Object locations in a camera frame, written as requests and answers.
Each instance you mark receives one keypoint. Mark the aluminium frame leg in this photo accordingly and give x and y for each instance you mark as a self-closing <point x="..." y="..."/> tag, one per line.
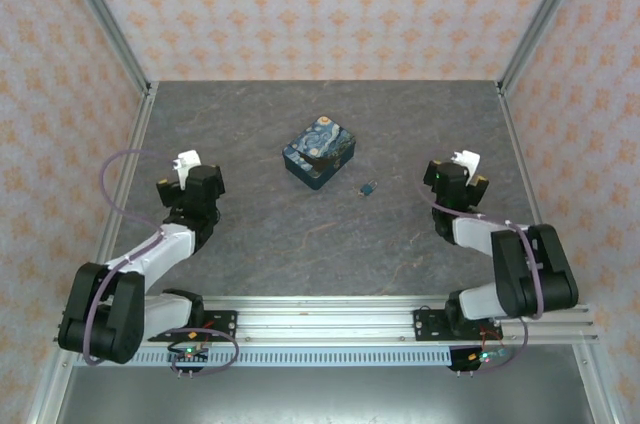
<point x="600" y="389"/>
<point x="50" y="394"/>

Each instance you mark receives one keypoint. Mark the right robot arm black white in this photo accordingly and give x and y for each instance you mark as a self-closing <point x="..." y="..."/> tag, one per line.
<point x="520" y="269"/>

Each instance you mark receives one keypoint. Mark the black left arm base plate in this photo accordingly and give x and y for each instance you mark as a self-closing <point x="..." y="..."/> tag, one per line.
<point x="225" y="324"/>

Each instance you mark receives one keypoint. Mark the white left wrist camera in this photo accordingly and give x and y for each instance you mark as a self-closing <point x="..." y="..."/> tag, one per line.
<point x="189" y="159"/>

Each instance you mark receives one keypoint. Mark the aluminium side rail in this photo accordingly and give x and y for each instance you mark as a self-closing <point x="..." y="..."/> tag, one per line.
<point x="520" y="169"/>
<point x="125" y="184"/>

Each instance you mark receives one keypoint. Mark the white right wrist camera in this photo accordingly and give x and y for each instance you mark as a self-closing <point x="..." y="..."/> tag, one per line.
<point x="470" y="159"/>

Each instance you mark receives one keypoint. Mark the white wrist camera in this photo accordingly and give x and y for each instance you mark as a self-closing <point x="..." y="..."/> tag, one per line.
<point x="470" y="159"/>
<point x="189" y="159"/>

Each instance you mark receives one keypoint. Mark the grey metal sheet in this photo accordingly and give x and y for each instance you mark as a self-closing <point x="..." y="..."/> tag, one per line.
<point x="325" y="394"/>

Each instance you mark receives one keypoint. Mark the circuit board with LEDs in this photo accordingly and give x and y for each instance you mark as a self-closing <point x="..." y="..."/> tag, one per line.
<point x="487" y="355"/>
<point x="190" y="355"/>

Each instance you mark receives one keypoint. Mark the aluminium frame post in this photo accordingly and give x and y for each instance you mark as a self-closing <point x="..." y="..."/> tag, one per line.
<point x="545" y="9"/>
<point x="100" y="9"/>

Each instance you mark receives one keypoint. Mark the small blue padlock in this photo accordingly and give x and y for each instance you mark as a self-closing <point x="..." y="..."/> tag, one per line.
<point x="370" y="188"/>

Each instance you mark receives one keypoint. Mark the blue starry night tin box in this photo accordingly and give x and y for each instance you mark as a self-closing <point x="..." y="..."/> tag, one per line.
<point x="320" y="144"/>

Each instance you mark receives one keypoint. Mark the aluminium mounting rail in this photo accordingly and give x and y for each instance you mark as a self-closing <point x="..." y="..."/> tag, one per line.
<point x="325" y="324"/>

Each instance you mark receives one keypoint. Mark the small metal key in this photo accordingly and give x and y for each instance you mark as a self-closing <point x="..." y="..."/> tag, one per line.
<point x="361" y="192"/>

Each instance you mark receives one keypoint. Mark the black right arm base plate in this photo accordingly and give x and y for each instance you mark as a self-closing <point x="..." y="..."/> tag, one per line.
<point x="425" y="324"/>

